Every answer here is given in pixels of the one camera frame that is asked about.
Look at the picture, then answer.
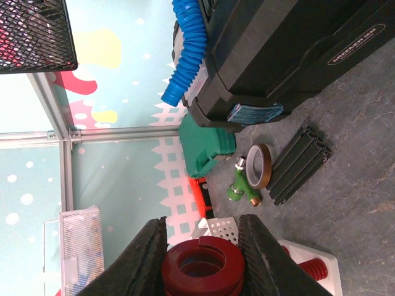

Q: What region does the red large spring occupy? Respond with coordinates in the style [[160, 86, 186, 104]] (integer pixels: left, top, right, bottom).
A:
[[298, 258, 328, 281], [161, 236, 246, 296]]

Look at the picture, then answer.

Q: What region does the black toolbox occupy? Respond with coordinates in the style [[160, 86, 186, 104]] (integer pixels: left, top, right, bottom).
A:
[[181, 1, 394, 133]]

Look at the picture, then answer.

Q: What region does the black wire mesh basket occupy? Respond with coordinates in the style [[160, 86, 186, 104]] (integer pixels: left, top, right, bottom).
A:
[[1, 0, 78, 75]]

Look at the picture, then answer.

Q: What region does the clear acrylic wall box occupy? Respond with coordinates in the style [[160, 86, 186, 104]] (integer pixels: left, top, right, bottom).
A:
[[43, 207, 104, 295]]

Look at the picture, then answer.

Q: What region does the green small motor part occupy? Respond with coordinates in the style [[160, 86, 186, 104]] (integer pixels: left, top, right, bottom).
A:
[[226, 156, 262, 207]]

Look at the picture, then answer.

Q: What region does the blue corrugated hose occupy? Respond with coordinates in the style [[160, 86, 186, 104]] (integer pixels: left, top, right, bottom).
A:
[[160, 0, 208, 108]]

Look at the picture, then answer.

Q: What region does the white perforated basket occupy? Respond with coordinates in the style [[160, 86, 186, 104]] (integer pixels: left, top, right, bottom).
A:
[[191, 217, 239, 245]]

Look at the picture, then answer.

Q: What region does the brown tape roll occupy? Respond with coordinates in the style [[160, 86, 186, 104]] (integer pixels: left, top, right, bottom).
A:
[[246, 144, 272, 189]]

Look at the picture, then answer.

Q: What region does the black aluminium extrusion profile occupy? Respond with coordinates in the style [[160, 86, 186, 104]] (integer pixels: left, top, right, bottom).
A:
[[267, 126, 333, 205]]

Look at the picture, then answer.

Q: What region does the green plastic case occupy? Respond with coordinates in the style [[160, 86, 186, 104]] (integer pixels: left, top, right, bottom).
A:
[[178, 114, 236, 178]]

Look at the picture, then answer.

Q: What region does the orange handled tool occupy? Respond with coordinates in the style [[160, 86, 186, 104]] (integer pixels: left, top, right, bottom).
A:
[[188, 177, 214, 219]]

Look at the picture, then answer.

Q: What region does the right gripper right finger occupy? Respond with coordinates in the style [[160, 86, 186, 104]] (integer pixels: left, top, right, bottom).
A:
[[238, 214, 330, 296]]

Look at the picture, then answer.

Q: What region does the white peg base plate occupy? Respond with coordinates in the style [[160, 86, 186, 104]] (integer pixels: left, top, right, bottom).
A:
[[278, 239, 343, 296]]

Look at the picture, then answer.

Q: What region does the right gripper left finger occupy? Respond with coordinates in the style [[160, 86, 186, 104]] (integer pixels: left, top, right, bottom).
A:
[[78, 216, 168, 296]]

